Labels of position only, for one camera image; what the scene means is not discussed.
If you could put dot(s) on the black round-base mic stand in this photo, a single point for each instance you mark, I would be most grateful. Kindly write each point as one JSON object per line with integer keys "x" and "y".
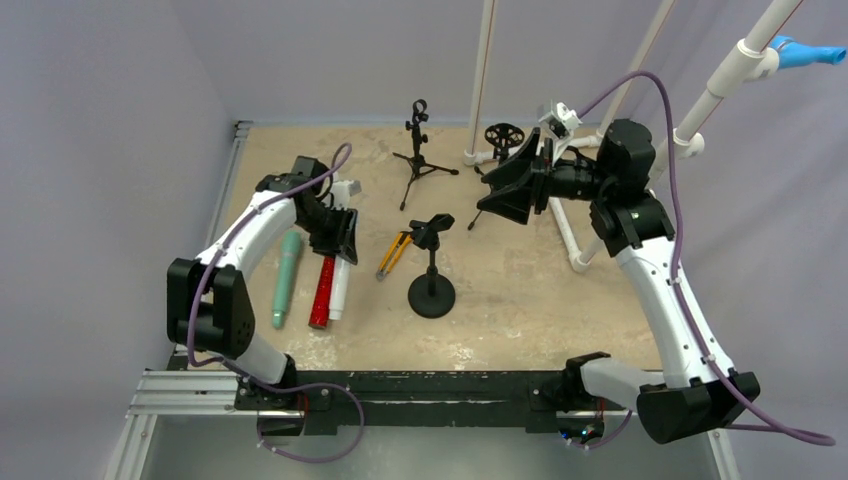
{"x": 431, "y": 295}

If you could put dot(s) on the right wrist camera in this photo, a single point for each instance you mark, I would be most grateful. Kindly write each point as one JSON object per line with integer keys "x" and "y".
{"x": 560, "y": 123}

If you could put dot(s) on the blue pipe fitting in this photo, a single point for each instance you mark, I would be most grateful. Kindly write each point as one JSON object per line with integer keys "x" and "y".
{"x": 793, "y": 54}

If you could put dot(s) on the red glitter microphone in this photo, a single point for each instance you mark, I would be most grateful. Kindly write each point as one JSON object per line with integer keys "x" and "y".
{"x": 319, "y": 315}

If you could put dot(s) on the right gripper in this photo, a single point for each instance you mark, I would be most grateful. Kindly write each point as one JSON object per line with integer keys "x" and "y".
{"x": 538, "y": 180}

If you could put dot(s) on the yellow utility knife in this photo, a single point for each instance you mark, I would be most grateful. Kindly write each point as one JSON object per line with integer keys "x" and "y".
{"x": 393, "y": 254}

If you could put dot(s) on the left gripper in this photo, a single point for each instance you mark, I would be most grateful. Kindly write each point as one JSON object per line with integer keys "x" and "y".
{"x": 332, "y": 245}

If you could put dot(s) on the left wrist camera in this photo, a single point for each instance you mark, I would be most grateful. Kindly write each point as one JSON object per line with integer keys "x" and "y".
{"x": 342, "y": 192}

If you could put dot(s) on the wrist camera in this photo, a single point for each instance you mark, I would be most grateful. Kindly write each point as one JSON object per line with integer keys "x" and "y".
{"x": 342, "y": 192}
{"x": 560, "y": 123}

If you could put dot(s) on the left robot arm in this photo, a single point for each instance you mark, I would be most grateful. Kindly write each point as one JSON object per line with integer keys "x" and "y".
{"x": 208, "y": 308}

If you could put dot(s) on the grey white microphone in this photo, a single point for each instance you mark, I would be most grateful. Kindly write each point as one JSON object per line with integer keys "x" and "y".
{"x": 339, "y": 287}

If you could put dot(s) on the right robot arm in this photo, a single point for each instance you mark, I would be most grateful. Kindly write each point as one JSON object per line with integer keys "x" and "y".
{"x": 698, "y": 388}

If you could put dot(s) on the black tripod shockmount stand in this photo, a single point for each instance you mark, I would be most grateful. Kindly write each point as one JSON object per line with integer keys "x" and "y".
{"x": 503, "y": 137}

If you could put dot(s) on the black tripod mic stand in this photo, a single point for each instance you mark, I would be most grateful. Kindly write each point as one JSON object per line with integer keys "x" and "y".
{"x": 417, "y": 162}

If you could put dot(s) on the mint green microphone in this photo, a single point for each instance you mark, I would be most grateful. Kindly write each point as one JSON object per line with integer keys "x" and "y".
{"x": 287, "y": 268}

